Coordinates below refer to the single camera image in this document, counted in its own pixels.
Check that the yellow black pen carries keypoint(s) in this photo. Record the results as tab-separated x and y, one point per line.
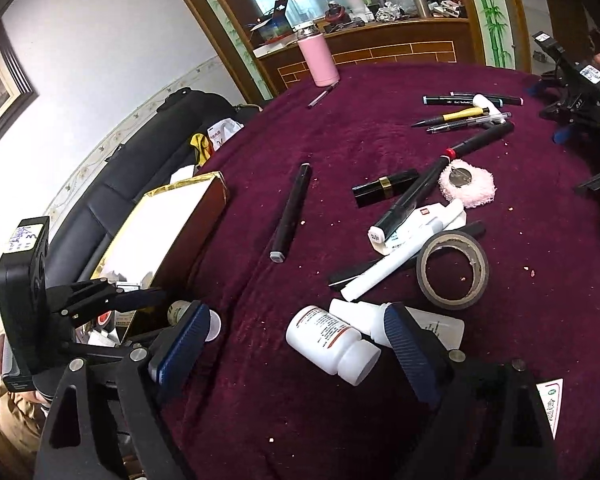
450	117

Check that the long black tube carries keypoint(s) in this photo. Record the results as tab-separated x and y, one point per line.
291	214

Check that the clear black pen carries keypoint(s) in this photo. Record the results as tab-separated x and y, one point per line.
484	121

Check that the white ointment tube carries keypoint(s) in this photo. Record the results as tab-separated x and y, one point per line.
369	320

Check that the small pen near bottle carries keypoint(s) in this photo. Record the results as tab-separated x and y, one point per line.
321	96

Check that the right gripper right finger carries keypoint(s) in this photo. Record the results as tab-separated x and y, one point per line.
420	353

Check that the grey tape roll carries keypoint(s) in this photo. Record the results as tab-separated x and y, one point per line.
452	270

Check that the white plastic bag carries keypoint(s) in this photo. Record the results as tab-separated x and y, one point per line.
220	132

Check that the pink thermos bottle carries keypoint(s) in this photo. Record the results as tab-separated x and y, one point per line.
317	55

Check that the white pill bottle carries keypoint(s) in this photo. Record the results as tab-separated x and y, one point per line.
332	344

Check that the white storage box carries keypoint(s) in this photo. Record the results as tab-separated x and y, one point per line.
162	239

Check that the white red carton box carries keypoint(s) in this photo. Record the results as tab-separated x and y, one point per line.
453	216

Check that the black leather sofa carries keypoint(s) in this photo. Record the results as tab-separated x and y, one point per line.
139	165

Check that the wooden cabinet counter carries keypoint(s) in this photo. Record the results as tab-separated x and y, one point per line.
422	40

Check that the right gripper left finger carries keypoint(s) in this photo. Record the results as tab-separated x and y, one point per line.
175	352

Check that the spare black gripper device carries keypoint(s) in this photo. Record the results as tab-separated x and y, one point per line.
572	91

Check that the black gold lipstick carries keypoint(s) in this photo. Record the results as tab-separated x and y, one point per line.
384	188

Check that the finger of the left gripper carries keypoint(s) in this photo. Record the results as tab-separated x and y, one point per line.
81	302

